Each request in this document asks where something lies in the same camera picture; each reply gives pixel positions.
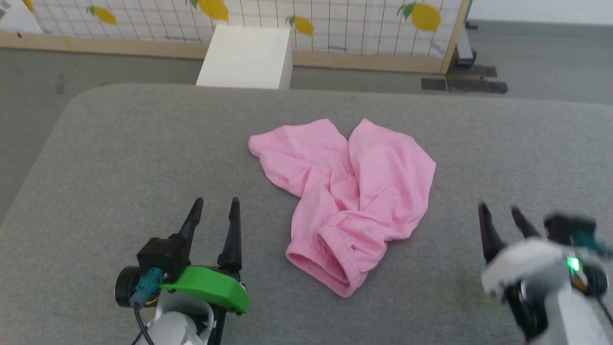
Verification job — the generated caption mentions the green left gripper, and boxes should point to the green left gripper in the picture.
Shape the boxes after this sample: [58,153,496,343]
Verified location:
[160,197,251,345]

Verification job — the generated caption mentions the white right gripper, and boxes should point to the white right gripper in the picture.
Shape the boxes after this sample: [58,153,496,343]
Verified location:
[477,202,578,299]

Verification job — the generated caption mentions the grey upholstered sofa surface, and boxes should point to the grey upholstered sofa surface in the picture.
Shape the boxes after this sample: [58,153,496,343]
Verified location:
[0,83,613,345]

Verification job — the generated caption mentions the pink fabric shorts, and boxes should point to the pink fabric shorts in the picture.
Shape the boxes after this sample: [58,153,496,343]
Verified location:
[248,118,437,299]

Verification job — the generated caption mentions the long black floor plate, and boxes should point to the long black floor plate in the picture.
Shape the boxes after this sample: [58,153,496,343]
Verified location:
[447,79,509,94]

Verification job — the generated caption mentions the medium black floor plate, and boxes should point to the medium black floor plate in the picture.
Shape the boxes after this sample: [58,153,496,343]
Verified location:
[447,64,499,79]

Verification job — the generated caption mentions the white rectangular box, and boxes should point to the white rectangular box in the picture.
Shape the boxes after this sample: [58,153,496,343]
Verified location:
[195,24,293,90]

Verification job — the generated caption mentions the grey stand foot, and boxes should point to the grey stand foot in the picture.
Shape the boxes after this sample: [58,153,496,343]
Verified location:
[454,0,478,67]

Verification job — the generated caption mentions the lemon print wood-framed partition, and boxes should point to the lemon print wood-framed partition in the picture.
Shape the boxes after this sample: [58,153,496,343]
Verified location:
[0,0,473,75]

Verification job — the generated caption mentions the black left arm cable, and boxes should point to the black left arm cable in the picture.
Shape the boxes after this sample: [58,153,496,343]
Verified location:
[131,303,157,345]

